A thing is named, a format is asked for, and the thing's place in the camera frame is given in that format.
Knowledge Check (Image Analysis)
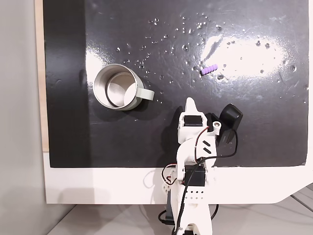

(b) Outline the purple ribbed pen grip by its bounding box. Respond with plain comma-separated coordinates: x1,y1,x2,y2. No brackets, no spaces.
200,63,219,76

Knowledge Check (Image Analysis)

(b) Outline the tan wooden board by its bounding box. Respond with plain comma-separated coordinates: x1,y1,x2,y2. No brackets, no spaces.
35,0,51,153

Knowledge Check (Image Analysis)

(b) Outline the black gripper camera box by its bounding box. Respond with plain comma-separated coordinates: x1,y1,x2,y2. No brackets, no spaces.
215,103,244,149

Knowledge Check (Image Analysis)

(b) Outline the steel cup pale green handle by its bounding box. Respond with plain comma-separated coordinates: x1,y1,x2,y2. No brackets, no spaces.
93,63,155,111

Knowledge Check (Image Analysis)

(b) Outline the black power cable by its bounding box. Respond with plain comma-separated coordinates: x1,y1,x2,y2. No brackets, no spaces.
157,203,220,227

